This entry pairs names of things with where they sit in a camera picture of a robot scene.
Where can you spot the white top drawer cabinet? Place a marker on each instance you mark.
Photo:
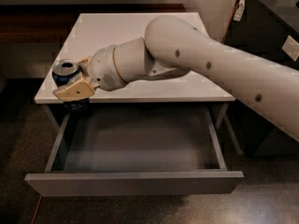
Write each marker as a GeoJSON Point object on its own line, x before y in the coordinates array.
{"type": "Point", "coordinates": [102, 31]}

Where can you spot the grey top drawer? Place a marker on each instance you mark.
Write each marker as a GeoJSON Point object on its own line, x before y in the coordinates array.
{"type": "Point", "coordinates": [142, 172]}

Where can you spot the black cabinet on right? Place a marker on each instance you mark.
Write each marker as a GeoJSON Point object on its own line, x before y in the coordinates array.
{"type": "Point", "coordinates": [265, 119]}

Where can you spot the blue pepsi can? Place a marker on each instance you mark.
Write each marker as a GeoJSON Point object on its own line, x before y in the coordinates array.
{"type": "Point", "coordinates": [62, 72]}

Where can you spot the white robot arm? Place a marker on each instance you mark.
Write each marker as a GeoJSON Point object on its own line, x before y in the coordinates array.
{"type": "Point", "coordinates": [171, 48]}

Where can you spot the dark wooden bench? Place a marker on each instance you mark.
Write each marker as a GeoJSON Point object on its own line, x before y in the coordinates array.
{"type": "Point", "coordinates": [53, 23]}

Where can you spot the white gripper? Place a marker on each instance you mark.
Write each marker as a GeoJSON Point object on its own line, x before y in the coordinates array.
{"type": "Point", "coordinates": [102, 67]}

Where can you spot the white label on cabinet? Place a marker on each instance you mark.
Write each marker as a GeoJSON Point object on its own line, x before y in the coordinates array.
{"type": "Point", "coordinates": [291, 48]}

